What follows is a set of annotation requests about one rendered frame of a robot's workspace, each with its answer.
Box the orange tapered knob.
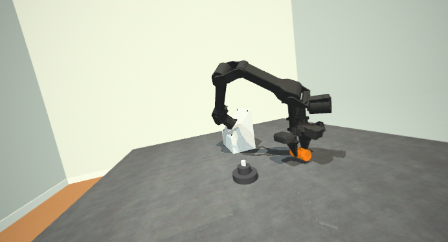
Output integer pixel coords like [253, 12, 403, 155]
[290, 147, 311, 161]

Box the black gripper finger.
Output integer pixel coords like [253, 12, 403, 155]
[287, 140, 300, 157]
[298, 135, 311, 149]

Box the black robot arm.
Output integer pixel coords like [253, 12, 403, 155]
[212, 60, 332, 140]

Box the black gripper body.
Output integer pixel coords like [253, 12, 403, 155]
[274, 114, 309, 144]

